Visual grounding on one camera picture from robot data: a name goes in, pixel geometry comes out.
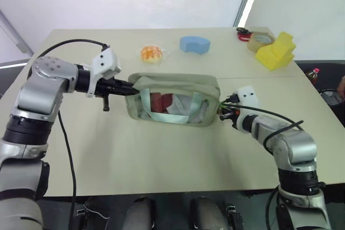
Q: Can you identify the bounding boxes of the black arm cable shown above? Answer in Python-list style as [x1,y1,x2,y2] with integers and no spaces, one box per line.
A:
[33,39,111,230]
[222,102,305,156]

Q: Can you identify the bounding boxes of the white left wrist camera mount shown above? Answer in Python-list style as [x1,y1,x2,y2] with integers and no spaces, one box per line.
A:
[85,47,122,99]

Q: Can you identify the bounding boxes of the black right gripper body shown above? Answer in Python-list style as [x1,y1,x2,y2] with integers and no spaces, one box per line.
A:
[225,101,243,121]

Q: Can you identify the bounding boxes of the yellow foam block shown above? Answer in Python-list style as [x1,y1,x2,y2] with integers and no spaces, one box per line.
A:
[254,31,297,72]

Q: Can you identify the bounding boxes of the red and black scissors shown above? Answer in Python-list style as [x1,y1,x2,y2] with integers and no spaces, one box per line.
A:
[236,26,254,43]

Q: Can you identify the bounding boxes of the orange bread in clear wrapper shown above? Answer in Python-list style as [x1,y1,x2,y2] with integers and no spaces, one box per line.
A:
[139,44,167,65]

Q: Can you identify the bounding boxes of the blue foam arch block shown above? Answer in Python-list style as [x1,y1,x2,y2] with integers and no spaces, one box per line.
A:
[179,35,212,57]

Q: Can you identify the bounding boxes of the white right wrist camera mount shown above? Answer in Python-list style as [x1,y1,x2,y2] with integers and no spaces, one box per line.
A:
[232,85,260,134]

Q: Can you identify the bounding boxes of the brown packing tape roll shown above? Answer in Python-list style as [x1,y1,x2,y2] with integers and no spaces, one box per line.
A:
[246,31,277,53]

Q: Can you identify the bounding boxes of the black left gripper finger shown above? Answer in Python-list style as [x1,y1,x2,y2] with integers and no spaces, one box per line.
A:
[116,78,136,89]
[116,86,140,97]

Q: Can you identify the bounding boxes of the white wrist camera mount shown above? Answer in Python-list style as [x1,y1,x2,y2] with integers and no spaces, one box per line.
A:
[232,85,260,134]
[85,47,122,99]

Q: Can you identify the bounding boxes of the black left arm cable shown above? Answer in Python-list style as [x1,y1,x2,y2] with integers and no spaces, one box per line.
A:
[33,39,111,230]

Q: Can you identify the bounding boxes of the red cloth item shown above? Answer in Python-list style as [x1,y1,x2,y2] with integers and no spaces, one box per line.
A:
[149,92,176,114]

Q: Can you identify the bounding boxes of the white cloth item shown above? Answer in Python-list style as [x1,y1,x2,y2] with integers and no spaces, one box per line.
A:
[165,94,210,123]

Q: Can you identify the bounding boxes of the green zip pouch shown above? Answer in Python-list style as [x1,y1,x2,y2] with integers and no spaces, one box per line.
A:
[124,72,223,128]

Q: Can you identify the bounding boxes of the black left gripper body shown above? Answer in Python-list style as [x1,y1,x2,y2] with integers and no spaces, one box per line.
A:
[94,77,121,112]

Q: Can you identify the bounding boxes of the dark rounded shape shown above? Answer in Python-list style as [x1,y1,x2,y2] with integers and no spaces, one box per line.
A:
[126,196,157,230]

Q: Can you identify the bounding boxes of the plastic bottle with red cap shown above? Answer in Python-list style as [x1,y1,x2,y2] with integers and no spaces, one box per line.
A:
[305,67,323,86]

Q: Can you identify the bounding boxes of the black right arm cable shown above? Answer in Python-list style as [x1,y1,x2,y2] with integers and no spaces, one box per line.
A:
[222,102,305,156]

